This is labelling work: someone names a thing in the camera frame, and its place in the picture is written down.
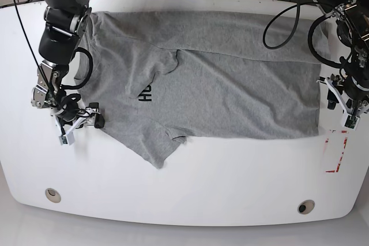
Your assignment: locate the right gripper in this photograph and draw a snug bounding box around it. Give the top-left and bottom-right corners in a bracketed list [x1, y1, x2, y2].
[54, 102, 104, 136]

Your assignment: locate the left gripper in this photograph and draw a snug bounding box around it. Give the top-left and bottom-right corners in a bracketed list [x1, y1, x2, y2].
[317, 76, 368, 118]

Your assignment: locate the grey t-shirt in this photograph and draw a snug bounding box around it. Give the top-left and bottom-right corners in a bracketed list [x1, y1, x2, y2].
[80, 11, 321, 168]

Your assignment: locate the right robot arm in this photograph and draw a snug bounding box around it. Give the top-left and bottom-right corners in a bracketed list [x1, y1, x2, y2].
[31, 0, 105, 145]

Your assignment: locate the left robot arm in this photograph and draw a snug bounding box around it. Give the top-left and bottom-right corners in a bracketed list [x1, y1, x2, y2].
[307, 0, 368, 118]

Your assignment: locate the red tape rectangle marking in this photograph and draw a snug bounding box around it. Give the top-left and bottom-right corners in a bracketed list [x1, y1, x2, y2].
[322, 130, 349, 173]

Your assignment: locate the left table grommet hole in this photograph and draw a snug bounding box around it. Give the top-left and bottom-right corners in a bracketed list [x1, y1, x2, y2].
[45, 188, 61, 203]

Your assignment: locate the table grommet hole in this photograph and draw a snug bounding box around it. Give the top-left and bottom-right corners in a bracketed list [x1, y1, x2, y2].
[45, 188, 61, 203]
[298, 199, 315, 215]

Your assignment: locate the right table grommet hole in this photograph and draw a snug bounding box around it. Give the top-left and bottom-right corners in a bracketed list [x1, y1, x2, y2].
[298, 199, 315, 215]

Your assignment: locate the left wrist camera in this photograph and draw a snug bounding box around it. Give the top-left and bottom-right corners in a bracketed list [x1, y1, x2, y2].
[341, 112, 360, 130]

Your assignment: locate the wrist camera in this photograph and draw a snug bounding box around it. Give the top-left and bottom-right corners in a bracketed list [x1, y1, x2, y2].
[341, 112, 360, 130]
[59, 133, 75, 145]

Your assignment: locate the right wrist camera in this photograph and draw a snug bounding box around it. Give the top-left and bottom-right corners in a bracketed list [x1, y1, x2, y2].
[59, 133, 75, 145]

